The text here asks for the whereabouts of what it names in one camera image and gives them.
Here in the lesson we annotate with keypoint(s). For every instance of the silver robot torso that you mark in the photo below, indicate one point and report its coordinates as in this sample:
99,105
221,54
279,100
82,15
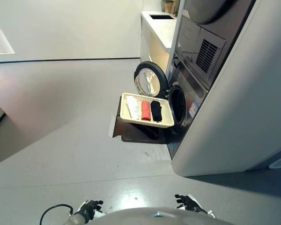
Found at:
154,218

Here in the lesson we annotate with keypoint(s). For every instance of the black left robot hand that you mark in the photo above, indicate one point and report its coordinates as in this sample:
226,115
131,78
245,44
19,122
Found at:
90,207

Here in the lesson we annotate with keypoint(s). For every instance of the white open cabinet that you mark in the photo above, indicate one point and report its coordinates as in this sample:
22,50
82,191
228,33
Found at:
159,30

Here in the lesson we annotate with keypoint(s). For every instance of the black cloth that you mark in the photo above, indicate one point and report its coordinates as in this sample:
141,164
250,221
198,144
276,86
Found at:
156,111

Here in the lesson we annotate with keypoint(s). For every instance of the red cloth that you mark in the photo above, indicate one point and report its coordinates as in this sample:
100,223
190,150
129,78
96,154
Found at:
145,110

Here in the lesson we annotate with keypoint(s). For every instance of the round glass washer door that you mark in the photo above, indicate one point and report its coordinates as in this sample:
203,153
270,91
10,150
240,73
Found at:
162,77

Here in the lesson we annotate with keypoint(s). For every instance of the dark grey dryer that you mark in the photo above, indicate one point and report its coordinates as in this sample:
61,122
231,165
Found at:
189,39

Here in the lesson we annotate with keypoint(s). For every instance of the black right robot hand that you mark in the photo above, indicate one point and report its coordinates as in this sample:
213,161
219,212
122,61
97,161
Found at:
189,203

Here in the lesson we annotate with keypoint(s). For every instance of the white cloth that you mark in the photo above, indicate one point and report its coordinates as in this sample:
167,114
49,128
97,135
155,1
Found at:
132,105

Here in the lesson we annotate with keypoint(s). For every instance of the blue energy label sticker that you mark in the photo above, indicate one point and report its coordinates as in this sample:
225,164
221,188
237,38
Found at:
193,109

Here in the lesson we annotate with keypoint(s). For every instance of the dark brown stool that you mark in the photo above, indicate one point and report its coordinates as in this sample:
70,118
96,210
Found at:
131,133

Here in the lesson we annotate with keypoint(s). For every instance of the brown wicker basket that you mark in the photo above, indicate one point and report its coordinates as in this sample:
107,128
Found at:
169,5

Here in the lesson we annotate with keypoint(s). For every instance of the cream wicker basket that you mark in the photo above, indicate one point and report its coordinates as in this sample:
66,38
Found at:
165,112

